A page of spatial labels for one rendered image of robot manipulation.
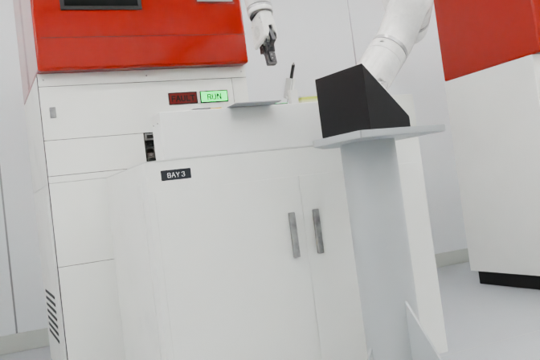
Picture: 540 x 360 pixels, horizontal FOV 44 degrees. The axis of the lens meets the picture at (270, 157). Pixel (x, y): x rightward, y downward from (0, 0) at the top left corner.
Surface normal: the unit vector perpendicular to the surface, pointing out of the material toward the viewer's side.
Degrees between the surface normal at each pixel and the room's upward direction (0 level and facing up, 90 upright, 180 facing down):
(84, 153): 90
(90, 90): 90
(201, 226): 90
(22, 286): 90
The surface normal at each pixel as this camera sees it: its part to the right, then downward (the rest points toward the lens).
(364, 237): -0.62, 0.04
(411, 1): -0.32, 0.02
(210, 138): 0.40, -0.10
